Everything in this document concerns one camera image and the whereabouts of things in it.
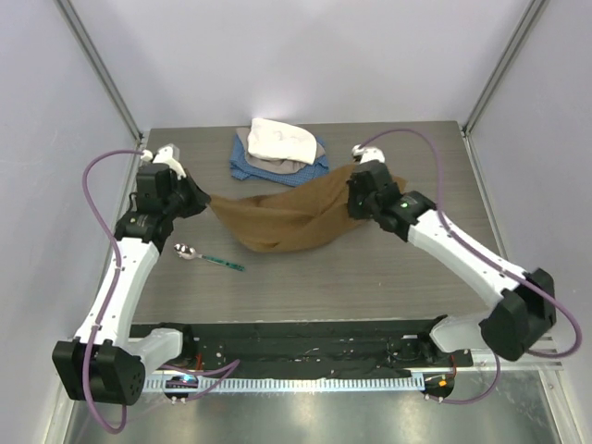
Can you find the aluminium frame rail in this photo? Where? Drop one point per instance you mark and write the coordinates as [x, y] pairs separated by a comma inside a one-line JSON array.
[[87, 46], [526, 24]]

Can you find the aluminium frame rail right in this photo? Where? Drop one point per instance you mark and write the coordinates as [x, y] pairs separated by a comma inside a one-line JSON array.
[[526, 24]]

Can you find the blue checkered cloth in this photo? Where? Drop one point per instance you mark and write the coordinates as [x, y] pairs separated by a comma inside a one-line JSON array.
[[300, 176]]

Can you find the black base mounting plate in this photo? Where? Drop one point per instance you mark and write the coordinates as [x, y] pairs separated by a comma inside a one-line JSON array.
[[357, 349]]

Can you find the white folded cloth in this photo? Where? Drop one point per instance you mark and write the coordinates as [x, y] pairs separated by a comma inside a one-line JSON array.
[[271, 140]]

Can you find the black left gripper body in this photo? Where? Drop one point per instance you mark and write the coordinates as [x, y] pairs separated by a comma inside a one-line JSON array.
[[184, 201]]

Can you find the spoon with green handle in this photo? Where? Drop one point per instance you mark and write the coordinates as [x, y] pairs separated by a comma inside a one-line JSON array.
[[187, 252]]

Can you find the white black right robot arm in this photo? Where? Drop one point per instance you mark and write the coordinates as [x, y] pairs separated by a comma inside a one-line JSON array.
[[516, 316]]

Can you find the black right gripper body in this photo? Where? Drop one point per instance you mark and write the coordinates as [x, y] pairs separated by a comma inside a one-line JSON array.
[[360, 208]]

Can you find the brown cloth napkin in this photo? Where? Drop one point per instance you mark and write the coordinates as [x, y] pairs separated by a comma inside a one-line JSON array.
[[303, 218]]

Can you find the aluminium frame rail left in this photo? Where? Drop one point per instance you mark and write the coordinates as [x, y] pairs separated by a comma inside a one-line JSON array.
[[87, 46]]

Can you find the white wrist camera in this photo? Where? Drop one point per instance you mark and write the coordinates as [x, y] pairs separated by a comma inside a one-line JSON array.
[[363, 154], [167, 155]]

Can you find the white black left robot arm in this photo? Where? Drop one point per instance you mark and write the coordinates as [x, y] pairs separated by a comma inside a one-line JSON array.
[[101, 362]]

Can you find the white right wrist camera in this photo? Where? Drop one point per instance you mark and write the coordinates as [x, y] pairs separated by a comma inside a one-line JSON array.
[[363, 154]]

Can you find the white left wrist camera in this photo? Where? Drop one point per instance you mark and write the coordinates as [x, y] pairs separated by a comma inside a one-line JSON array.
[[167, 155]]

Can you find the white slotted cable duct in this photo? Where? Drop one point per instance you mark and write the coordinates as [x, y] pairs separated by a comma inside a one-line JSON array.
[[161, 383]]

